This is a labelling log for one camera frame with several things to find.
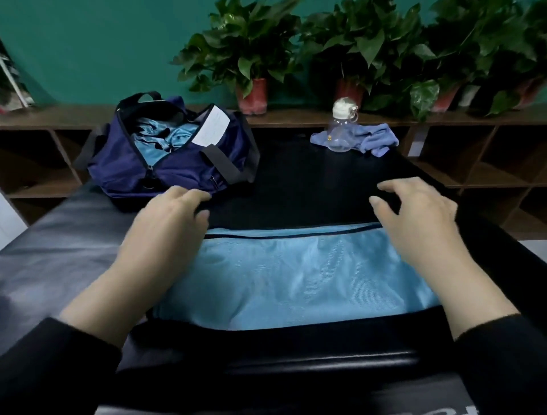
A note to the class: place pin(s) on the person's left hand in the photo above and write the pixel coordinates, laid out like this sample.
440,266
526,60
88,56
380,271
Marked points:
167,244

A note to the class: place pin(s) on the person's right hand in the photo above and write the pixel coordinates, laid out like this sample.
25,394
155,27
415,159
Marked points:
419,222

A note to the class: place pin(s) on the navy blue bag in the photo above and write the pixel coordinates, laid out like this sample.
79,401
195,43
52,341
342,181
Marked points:
128,171

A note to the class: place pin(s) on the purple cloth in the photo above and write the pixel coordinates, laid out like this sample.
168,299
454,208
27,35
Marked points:
367,137

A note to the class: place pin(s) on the clear bottle silver cap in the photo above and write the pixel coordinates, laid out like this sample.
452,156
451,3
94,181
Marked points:
342,124

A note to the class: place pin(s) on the person's right forearm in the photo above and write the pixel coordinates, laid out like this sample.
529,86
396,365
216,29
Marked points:
496,333

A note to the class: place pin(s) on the person's left forearm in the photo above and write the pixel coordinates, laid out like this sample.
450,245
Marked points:
60,342

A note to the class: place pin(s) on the wooden shelf cabinet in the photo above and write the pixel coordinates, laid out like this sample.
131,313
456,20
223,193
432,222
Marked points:
487,162

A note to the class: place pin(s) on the black leather bench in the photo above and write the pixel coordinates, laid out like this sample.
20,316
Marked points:
51,265

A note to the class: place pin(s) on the green plant in white pot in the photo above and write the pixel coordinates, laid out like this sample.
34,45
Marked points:
461,43

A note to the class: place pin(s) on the green plant in red pot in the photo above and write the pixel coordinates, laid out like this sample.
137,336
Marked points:
526,68
239,43
359,43

